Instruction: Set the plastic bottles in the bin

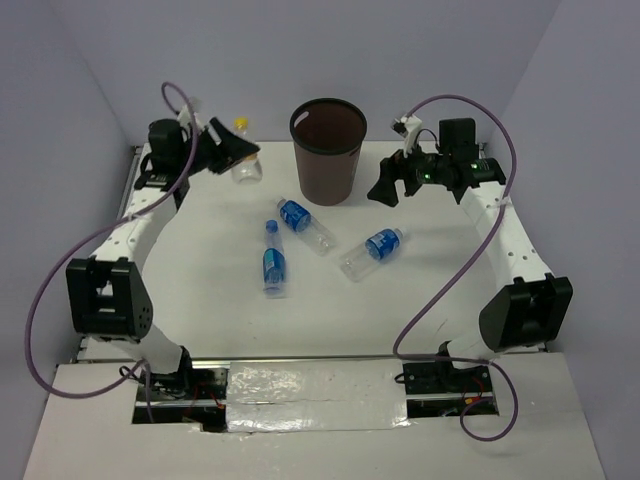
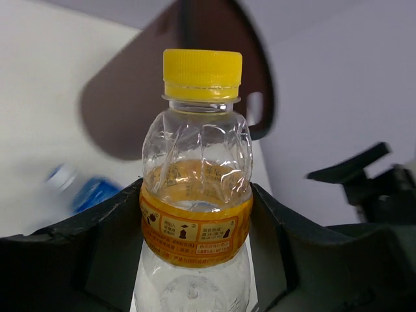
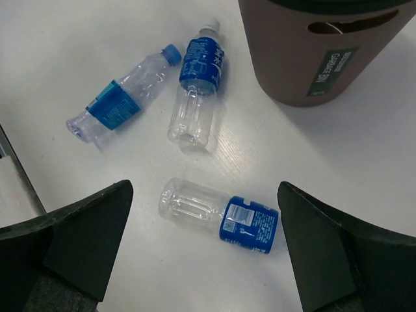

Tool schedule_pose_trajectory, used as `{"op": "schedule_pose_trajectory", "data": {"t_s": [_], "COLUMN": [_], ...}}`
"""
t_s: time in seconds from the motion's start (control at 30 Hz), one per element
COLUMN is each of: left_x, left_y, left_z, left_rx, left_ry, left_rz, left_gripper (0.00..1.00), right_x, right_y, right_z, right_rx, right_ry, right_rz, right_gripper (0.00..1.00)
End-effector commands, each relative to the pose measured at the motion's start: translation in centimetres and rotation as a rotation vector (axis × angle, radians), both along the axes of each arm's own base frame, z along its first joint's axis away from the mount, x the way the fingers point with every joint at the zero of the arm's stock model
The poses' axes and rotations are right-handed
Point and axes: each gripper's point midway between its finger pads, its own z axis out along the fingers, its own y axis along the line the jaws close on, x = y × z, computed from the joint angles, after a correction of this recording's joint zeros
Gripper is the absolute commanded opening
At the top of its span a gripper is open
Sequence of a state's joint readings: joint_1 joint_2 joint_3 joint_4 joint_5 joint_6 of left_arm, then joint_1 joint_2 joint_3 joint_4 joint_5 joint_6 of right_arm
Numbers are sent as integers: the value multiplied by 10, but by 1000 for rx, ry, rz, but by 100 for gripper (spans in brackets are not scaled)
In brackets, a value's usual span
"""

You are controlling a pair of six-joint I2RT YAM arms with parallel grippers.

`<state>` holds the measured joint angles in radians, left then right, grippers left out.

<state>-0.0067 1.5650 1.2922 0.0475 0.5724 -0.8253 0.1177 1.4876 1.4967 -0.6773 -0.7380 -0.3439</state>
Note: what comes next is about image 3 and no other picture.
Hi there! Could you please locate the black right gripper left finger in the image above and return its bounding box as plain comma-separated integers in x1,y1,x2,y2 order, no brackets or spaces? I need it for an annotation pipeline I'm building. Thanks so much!
1,179,133,311

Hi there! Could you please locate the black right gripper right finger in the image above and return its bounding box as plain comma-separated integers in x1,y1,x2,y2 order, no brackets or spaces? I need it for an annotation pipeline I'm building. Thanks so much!
277,181,415,311

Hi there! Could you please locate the crushed bottle light blue label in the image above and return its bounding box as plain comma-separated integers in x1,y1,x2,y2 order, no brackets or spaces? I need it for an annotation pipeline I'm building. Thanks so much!
66,42,185,144

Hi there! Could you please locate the clear bottle dark blue label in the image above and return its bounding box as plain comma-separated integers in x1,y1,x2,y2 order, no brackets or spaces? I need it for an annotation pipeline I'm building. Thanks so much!
167,18,225,149

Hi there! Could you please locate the brown plastic garbage bin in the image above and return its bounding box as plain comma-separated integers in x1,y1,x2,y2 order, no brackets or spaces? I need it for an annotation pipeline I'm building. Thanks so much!
239,1,415,107

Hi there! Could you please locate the aluminium table rail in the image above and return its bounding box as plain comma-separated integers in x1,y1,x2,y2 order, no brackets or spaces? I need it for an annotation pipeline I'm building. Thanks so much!
1,129,46,228

